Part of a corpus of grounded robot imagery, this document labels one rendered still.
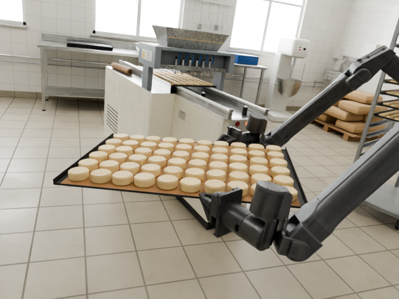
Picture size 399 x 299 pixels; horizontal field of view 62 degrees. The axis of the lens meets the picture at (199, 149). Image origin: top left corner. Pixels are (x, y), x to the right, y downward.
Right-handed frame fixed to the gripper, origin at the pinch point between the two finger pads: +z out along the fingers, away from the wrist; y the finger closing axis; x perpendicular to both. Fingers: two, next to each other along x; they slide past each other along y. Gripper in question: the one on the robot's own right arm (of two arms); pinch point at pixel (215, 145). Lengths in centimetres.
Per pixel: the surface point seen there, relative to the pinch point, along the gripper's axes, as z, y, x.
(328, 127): -435, -96, -199
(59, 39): -87, 12, -453
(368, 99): -452, -41, -154
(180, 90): -77, -7, -128
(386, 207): -210, -90, -11
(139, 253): -13, -95, -73
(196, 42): -95, 29, -137
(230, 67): -126, 10, -127
